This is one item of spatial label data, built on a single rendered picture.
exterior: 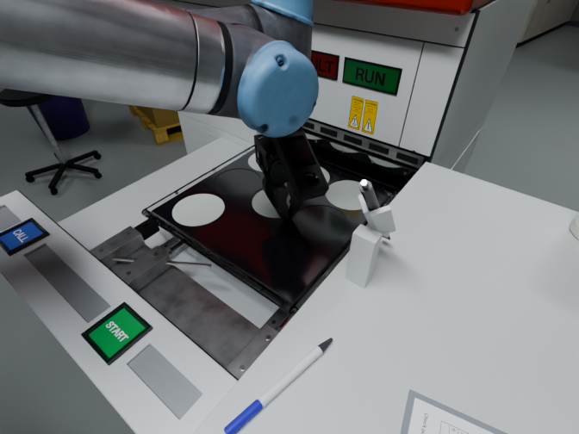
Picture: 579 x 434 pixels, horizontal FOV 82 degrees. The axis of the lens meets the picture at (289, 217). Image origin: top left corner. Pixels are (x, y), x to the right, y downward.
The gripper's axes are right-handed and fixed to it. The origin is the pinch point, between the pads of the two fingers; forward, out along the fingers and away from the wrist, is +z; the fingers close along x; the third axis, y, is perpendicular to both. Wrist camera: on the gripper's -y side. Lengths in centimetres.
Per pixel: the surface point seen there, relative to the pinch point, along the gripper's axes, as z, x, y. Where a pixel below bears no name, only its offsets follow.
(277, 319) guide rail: 6.3, 8.5, -15.2
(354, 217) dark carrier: 1.3, -11.9, -3.6
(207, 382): -4.7, 20.2, -25.6
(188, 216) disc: 1.2, 17.1, 8.9
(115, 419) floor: 91, 59, 20
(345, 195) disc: 1.3, -13.8, 3.2
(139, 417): -4.7, 27.0, -26.2
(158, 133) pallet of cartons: 81, 19, 215
